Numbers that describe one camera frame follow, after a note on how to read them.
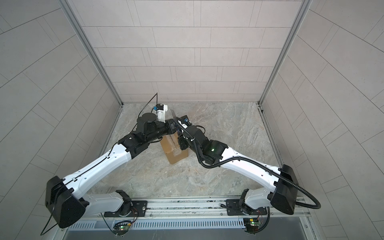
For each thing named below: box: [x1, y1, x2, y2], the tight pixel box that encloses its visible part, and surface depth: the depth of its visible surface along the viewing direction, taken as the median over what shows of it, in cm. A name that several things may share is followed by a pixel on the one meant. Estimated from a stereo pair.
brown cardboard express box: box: [160, 132, 189, 165], surface depth 78 cm
